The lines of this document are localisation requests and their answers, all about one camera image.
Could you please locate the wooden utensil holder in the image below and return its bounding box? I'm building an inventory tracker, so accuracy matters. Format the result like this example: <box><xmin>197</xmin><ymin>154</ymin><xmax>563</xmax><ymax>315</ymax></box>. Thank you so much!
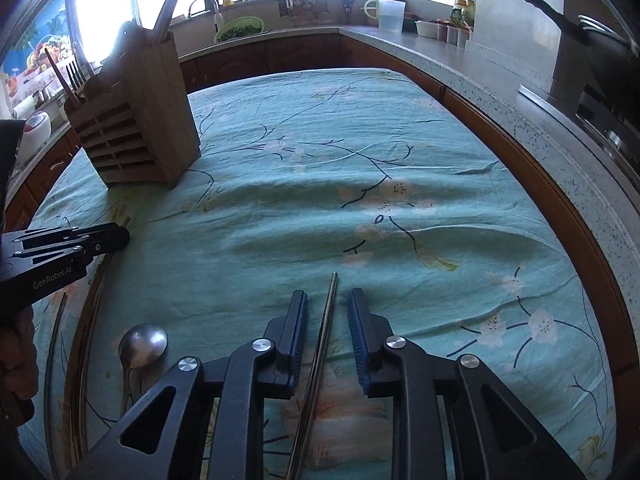
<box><xmin>64</xmin><ymin>21</ymin><xmax>202</xmax><ymax>190</ymax></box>

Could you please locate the teal floral tablecloth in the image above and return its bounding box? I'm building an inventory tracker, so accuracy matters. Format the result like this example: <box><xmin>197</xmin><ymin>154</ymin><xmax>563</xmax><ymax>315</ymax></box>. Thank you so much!
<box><xmin>17</xmin><ymin>67</ymin><xmax>618</xmax><ymax>480</ymax></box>

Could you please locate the metal chopstick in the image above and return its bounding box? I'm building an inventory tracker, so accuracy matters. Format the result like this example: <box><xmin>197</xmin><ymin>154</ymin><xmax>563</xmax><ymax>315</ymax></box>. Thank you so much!
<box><xmin>286</xmin><ymin>272</ymin><xmax>341</xmax><ymax>480</ymax></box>

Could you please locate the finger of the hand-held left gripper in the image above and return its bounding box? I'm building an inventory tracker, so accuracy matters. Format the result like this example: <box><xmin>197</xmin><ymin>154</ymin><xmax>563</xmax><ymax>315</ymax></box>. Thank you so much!
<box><xmin>12</xmin><ymin>245</ymin><xmax>99</xmax><ymax>267</ymax></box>
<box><xmin>19</xmin><ymin>223</ymin><xmax>131</xmax><ymax>254</ymax></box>

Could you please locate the beach and fruit poster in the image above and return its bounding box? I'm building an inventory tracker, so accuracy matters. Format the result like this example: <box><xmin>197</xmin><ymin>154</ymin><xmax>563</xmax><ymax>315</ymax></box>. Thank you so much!
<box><xmin>9</xmin><ymin>0</ymin><xmax>77</xmax><ymax>107</ymax></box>

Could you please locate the long metal spoon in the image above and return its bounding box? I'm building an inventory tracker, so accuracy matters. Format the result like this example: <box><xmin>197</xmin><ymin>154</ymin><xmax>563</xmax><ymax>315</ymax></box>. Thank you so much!
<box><xmin>118</xmin><ymin>323</ymin><xmax>169</xmax><ymax>413</ymax></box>

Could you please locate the clear pitcher with green handle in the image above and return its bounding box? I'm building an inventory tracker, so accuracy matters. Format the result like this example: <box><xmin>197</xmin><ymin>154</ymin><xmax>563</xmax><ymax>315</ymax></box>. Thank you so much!
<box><xmin>364</xmin><ymin>0</ymin><xmax>406</xmax><ymax>33</ymax></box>

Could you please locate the gas stove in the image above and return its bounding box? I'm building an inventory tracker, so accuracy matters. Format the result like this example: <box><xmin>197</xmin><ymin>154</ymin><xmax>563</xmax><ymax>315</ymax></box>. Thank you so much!
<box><xmin>575</xmin><ymin>80</ymin><xmax>640</xmax><ymax>171</ymax></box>

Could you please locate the person's left hand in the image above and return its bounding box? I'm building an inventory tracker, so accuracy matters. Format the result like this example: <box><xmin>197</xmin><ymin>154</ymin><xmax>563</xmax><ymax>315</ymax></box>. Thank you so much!
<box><xmin>0</xmin><ymin>305</ymin><xmax>42</xmax><ymax>428</ymax></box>

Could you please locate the white and red rice cooker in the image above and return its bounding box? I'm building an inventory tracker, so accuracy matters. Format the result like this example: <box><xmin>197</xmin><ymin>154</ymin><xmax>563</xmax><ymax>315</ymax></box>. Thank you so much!
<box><xmin>17</xmin><ymin>112</ymin><xmax>54</xmax><ymax>161</ymax></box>

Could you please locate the kitchen counter with wooden cabinets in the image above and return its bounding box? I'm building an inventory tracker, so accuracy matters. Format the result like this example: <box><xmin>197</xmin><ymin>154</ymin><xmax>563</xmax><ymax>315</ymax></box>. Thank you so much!
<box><xmin>0</xmin><ymin>25</ymin><xmax>640</xmax><ymax>361</ymax></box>

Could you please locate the metal fork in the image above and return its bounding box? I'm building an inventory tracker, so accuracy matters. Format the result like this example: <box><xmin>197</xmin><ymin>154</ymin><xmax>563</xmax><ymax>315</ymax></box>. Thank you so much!
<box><xmin>66</xmin><ymin>59</ymin><xmax>90</xmax><ymax>98</ymax></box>

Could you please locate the curved sink faucet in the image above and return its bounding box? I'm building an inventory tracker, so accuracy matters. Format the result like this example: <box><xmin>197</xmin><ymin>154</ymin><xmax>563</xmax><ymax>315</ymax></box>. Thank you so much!
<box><xmin>188</xmin><ymin>0</ymin><xmax>222</xmax><ymax>32</ymax></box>

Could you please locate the green colander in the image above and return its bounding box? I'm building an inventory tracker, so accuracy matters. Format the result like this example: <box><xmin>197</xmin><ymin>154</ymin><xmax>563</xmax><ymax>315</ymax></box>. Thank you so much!
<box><xmin>214</xmin><ymin>16</ymin><xmax>265</xmax><ymax>44</ymax></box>

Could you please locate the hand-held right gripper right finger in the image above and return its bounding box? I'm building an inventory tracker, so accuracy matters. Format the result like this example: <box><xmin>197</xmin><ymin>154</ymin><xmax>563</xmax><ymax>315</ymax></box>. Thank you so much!
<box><xmin>348</xmin><ymin>287</ymin><xmax>586</xmax><ymax>480</ymax></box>

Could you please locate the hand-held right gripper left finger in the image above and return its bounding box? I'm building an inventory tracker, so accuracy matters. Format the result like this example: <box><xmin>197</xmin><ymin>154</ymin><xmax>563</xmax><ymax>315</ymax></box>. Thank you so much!
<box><xmin>65</xmin><ymin>289</ymin><xmax>309</xmax><ymax>480</ymax></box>

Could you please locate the black wok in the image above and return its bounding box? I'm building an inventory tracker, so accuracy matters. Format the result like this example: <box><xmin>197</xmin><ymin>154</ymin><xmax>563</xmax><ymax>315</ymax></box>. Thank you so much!
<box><xmin>486</xmin><ymin>0</ymin><xmax>640</xmax><ymax>87</ymax></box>

